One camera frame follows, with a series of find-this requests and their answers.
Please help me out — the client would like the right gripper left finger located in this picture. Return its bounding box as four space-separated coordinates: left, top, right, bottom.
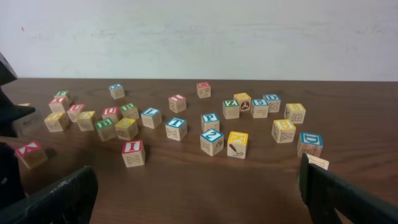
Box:
1 166 98 223

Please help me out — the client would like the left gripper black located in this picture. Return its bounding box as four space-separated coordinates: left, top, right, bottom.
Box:
0 52 36 209

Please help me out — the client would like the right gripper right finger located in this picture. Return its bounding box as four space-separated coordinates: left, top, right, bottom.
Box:
298 154 397 224

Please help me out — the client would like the white green block right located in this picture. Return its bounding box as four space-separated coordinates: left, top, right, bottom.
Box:
307 154 330 170

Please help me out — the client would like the red A block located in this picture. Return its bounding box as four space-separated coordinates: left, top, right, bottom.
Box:
15 141 48 169

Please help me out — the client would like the yellow block beside U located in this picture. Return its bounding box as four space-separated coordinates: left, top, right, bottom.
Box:
44 112 70 133

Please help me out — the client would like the green F block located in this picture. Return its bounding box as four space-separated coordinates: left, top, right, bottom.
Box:
54 90 74 105

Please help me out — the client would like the blue D block lower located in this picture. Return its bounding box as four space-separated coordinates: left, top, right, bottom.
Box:
297 132 323 158

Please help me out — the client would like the blue d block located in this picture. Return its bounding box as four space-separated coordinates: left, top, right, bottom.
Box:
297 132 323 158
263 94 281 113

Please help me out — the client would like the red I block lower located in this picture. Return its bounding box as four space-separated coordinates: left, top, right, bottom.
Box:
122 139 146 167

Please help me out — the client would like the red i block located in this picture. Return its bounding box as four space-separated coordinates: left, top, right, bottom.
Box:
122 139 146 167
169 94 187 113

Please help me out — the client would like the green B block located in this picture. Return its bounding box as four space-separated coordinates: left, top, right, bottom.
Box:
95 118 117 141

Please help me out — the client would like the yellow block right middle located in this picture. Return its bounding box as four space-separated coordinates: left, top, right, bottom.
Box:
271 119 296 143

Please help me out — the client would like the yellow block beside B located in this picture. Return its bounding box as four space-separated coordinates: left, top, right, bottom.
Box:
115 118 139 141

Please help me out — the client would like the yellow block far right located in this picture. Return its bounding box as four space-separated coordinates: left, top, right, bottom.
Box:
284 103 306 124

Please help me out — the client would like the green R block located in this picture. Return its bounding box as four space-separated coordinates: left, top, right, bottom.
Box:
120 103 139 119

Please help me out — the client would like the yellow block beside 2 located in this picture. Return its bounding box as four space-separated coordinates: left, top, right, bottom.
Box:
227 131 248 159

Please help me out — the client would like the blue X block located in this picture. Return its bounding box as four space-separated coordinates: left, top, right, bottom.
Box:
109 83 125 100

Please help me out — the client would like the blue D block upper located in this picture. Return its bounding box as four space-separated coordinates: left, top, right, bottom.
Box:
263 94 281 113

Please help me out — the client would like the blue 5 block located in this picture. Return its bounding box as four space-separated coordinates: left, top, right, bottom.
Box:
251 99 269 118

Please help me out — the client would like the blue L block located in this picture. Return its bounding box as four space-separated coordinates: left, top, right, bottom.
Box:
141 108 162 129

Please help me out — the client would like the blue T block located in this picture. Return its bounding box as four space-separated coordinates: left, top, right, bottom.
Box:
165 117 188 141

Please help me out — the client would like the yellow block top right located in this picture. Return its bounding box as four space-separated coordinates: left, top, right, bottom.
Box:
234 92 251 112

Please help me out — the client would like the blue 2 block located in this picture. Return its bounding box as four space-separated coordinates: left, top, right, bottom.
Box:
200 129 224 156

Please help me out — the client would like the green Z block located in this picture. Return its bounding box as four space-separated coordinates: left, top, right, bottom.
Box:
222 100 239 119

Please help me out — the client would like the blue P block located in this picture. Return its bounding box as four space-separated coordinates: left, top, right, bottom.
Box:
201 113 220 132

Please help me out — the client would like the red I block upper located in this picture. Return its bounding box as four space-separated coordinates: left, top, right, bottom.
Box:
169 94 187 113

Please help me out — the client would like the red block top right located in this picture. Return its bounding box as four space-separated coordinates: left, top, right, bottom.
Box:
197 82 211 98

